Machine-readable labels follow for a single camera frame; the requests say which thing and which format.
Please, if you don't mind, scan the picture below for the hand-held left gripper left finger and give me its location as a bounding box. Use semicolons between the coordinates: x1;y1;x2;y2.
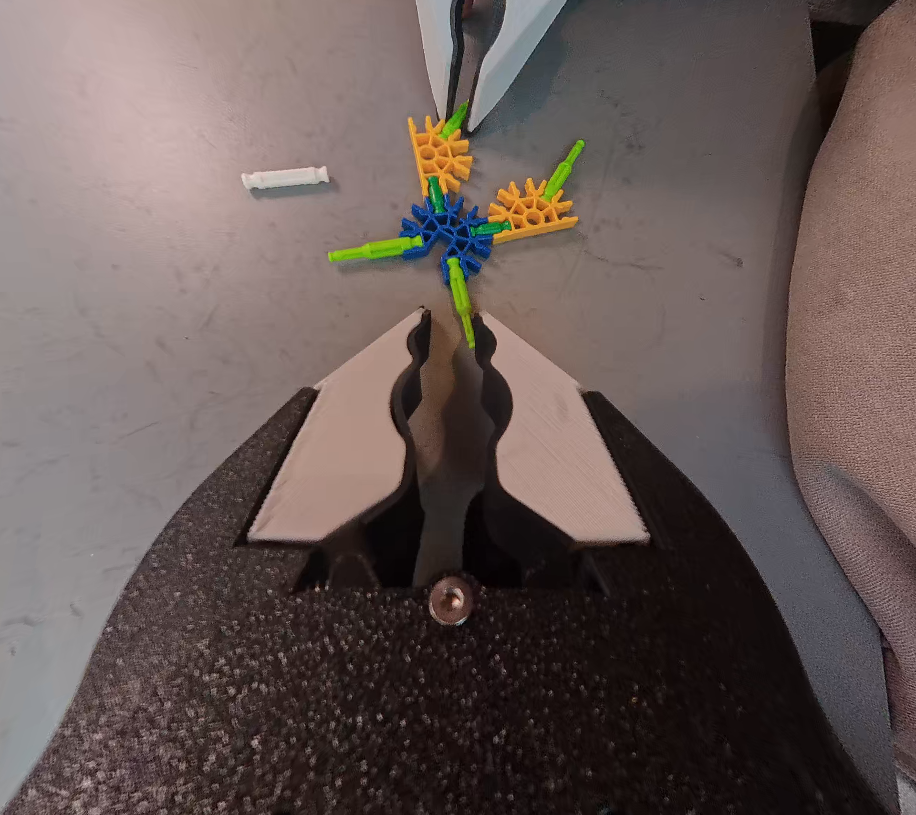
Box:
249;307;432;590

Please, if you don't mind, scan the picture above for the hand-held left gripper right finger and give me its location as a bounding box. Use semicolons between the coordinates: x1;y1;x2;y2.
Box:
464;311;652;590

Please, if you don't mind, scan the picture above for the orange fan connector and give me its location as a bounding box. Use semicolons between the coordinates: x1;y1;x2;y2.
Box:
487;177;580;247
407;115;475;195

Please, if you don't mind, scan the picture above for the grey desk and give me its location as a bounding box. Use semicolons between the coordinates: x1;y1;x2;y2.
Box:
0;0;916;815

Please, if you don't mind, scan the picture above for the white rod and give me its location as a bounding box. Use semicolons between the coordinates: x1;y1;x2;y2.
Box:
240;165;332;192

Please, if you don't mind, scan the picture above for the person's beige garment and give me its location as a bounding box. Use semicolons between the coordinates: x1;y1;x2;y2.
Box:
783;0;916;766

